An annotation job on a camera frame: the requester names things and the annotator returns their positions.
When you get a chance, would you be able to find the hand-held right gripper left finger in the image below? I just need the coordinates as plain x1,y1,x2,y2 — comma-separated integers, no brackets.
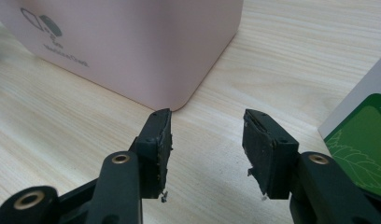
129,107,175,201

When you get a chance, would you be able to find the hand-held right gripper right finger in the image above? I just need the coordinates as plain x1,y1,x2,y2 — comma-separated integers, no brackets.
242,108,301,201

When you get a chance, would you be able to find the green and white medicine box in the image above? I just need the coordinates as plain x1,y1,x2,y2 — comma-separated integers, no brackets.
317,49,381,200

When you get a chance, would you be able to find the pink plastic storage box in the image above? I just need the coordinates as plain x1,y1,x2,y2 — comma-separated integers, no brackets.
0,0,245,112

